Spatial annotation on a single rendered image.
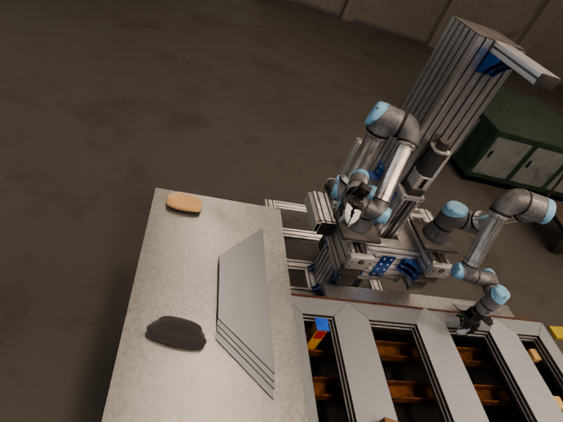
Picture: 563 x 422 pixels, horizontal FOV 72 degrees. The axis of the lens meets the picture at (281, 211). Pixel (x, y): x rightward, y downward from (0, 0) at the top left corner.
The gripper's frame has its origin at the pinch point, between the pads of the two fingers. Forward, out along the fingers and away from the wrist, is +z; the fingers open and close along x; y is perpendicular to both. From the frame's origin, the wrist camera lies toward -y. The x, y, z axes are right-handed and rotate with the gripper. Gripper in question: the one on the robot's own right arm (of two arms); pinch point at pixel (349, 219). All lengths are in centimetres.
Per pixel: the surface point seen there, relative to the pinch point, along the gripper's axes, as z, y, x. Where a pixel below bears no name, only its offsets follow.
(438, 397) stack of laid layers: 6, 52, -79
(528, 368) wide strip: -30, 43, -125
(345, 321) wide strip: -8, 55, -31
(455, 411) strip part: 11, 48, -84
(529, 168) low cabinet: -419, 73, -248
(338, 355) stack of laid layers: 9, 58, -32
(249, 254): 0.1, 41.8, 23.3
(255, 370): 44, 41, 3
